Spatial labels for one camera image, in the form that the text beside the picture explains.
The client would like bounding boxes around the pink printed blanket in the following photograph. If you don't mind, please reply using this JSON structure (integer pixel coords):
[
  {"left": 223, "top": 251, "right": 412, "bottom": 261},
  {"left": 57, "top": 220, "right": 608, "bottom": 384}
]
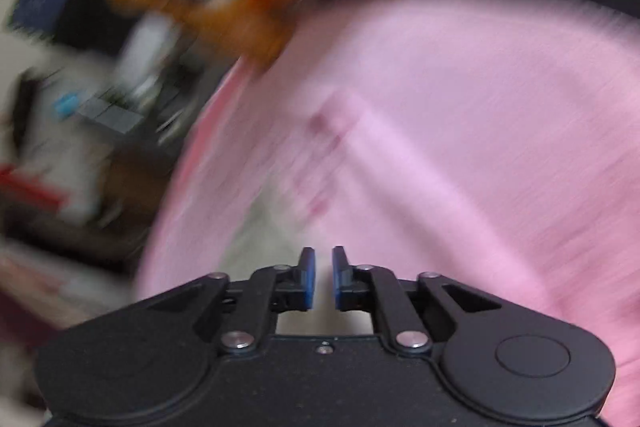
[{"left": 135, "top": 0, "right": 640, "bottom": 427}]

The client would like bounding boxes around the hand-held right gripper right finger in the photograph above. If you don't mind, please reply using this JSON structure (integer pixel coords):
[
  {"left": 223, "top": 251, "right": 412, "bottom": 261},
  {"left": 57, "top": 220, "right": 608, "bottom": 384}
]
[{"left": 331, "top": 245, "right": 503, "bottom": 354}]

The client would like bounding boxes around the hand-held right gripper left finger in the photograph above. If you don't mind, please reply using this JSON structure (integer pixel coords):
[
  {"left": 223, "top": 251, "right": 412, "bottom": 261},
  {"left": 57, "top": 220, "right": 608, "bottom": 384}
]
[{"left": 147, "top": 247, "right": 318, "bottom": 354}]

